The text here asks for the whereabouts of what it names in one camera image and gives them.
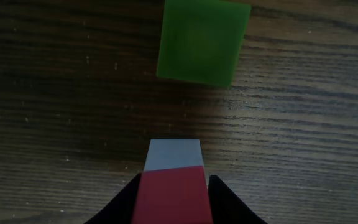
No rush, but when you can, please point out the red cube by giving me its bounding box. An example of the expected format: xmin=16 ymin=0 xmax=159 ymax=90
xmin=131 ymin=165 xmax=214 ymax=224

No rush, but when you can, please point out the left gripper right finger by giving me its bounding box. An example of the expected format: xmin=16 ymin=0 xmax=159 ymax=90
xmin=208 ymin=174 xmax=269 ymax=224

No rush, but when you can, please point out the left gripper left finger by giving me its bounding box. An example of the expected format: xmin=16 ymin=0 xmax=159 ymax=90
xmin=84 ymin=173 xmax=142 ymax=224

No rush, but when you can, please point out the green cube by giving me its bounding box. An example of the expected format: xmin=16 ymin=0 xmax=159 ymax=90
xmin=155 ymin=0 xmax=252 ymax=89

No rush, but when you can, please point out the white cube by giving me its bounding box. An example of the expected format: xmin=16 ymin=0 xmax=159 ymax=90
xmin=143 ymin=138 xmax=204 ymax=173

